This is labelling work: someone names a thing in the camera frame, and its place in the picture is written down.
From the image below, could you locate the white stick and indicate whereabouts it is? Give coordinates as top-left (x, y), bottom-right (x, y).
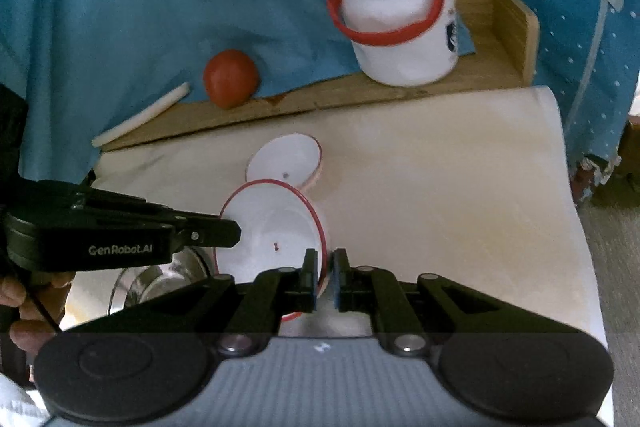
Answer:
top-left (91, 82), bottom-right (192, 148)

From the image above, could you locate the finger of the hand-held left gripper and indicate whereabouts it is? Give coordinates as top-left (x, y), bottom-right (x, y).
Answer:
top-left (74, 189), bottom-right (222, 222)
top-left (170, 216), bottom-right (242, 252)

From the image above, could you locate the wooden tray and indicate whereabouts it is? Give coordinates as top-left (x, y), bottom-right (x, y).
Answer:
top-left (100, 0), bottom-right (541, 152)

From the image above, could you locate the person's left hand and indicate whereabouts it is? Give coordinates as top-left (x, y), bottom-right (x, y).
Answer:
top-left (0, 271), bottom-right (77, 354)

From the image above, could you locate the large steel plate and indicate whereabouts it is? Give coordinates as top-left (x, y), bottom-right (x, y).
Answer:
top-left (107, 257), bottom-right (213, 319)

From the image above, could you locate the cream table cover sheet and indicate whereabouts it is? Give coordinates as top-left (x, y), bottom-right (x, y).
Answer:
top-left (65, 86), bottom-right (608, 348)

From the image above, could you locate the white red-rimmed bowl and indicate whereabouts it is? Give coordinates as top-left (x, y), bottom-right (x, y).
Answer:
top-left (246, 133), bottom-right (323, 192)

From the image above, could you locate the red tomato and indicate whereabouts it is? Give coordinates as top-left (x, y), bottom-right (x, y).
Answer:
top-left (203, 49), bottom-right (260, 110)

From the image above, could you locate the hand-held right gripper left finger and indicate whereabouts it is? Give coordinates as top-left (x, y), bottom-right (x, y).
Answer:
top-left (65, 248), bottom-right (321, 355)

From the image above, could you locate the plain blue cloth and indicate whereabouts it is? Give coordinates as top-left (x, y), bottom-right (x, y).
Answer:
top-left (0, 0), bottom-right (476, 188)

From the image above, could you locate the white jar with blue lid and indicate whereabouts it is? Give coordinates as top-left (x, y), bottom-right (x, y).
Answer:
top-left (327, 0), bottom-right (458, 86)

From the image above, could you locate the white bowl with red mark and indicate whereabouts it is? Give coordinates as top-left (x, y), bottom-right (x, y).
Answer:
top-left (215, 179), bottom-right (331, 323)

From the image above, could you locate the thin black cable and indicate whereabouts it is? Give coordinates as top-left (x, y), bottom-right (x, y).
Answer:
top-left (19, 274), bottom-right (65, 334)

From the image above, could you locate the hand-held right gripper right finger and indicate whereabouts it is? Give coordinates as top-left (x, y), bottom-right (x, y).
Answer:
top-left (332, 248), bottom-right (583, 355)

